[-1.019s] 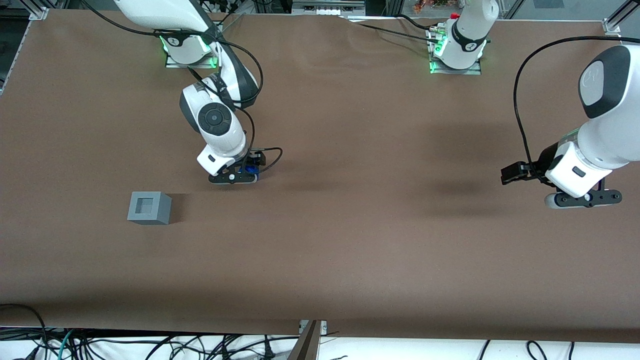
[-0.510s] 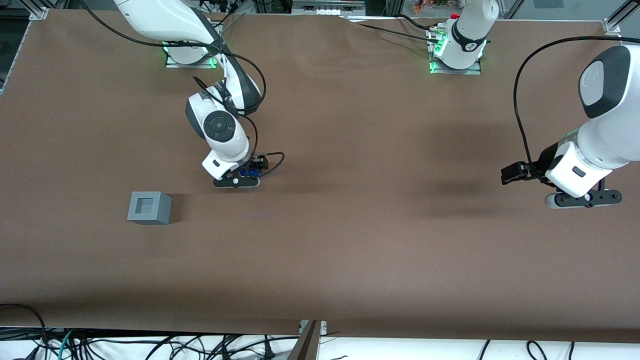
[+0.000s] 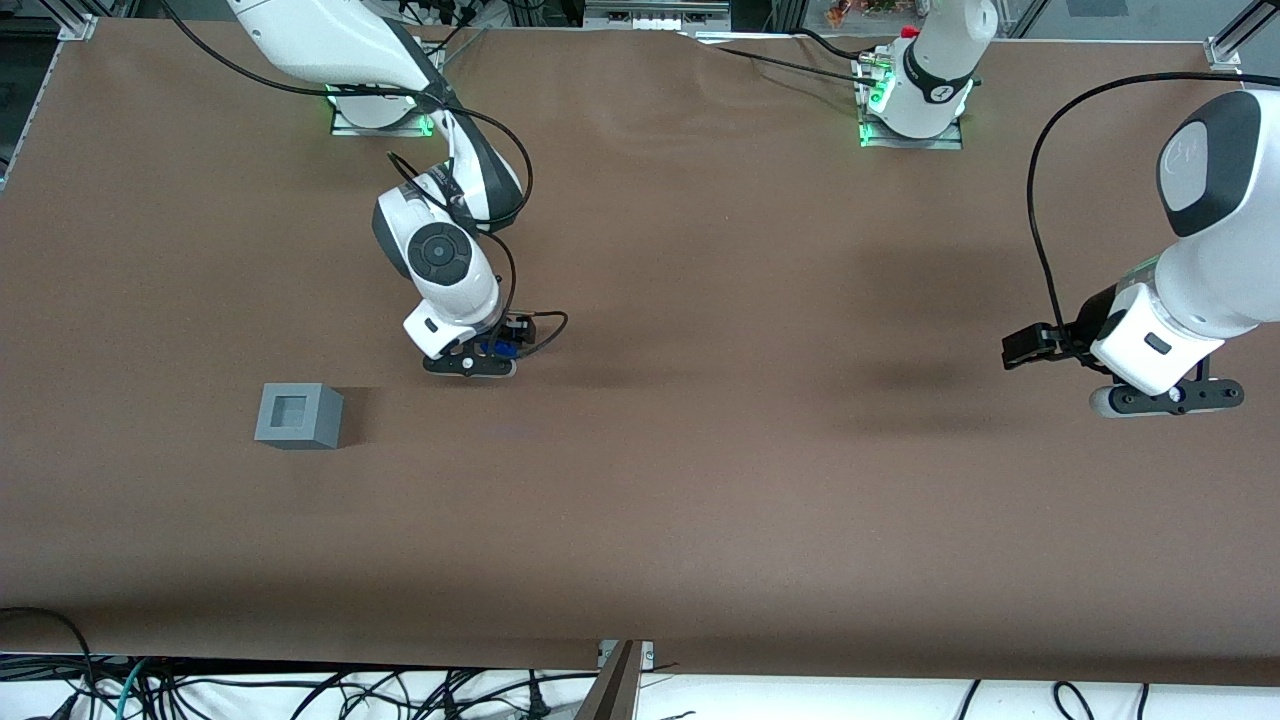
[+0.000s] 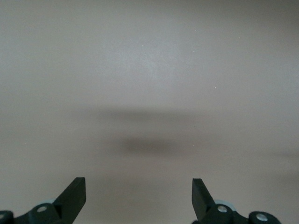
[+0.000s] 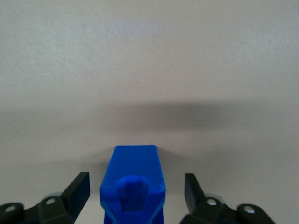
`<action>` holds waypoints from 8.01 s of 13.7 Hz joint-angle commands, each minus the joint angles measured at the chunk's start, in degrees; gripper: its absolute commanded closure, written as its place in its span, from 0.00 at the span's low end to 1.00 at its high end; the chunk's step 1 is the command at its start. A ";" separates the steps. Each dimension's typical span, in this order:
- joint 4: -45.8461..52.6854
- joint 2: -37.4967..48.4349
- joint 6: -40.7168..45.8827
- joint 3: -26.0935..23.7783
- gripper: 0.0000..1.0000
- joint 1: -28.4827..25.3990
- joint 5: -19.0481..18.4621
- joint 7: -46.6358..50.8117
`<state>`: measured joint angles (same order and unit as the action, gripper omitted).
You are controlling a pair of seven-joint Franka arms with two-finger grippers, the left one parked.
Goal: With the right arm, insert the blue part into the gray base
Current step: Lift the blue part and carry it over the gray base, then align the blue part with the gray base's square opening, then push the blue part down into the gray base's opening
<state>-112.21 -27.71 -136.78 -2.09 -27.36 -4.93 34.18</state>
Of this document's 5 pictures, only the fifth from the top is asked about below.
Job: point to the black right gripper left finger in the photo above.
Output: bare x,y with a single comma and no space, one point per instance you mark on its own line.
67,200

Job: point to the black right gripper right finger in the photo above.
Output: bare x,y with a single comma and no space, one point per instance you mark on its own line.
201,205

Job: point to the blue plastic part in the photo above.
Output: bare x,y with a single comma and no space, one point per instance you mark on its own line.
135,163

